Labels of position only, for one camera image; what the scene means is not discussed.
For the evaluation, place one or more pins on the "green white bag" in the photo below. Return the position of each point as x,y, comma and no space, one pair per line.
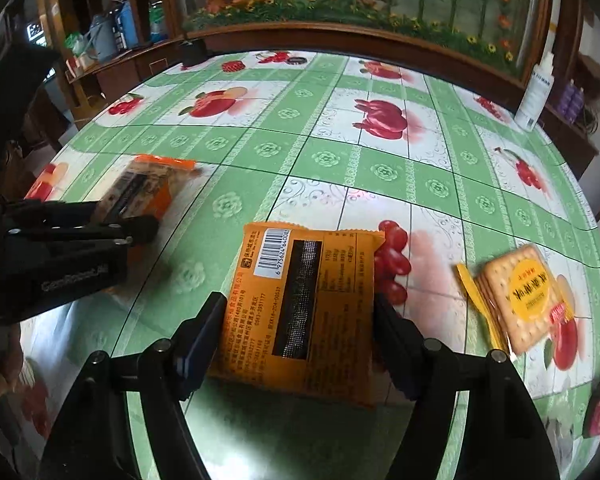
157,20

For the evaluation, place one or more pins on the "purple bottles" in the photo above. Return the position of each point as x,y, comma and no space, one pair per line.
572,102

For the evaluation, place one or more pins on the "light blue kettle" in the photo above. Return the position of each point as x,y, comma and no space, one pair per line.
102,40

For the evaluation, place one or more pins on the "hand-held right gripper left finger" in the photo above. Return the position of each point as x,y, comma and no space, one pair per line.
200,342

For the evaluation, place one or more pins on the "square cracker packet yellow label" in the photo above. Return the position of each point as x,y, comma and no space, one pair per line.
525,300

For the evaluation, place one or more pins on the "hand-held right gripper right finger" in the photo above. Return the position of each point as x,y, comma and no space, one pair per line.
395,347

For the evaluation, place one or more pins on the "white spray bottle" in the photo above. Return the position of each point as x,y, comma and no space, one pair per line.
532,100

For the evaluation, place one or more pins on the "orange cracker packet dark stripe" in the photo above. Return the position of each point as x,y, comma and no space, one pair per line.
155,195

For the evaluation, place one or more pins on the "green fruit-print tablecloth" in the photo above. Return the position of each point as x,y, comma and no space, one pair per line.
330,160

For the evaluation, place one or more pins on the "orange snack packet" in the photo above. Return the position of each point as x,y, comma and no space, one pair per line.
340,285

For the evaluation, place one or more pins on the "blue thermos jug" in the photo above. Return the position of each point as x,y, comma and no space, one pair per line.
125,25

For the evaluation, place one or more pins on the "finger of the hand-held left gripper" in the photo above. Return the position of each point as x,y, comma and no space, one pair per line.
135,230
50,214

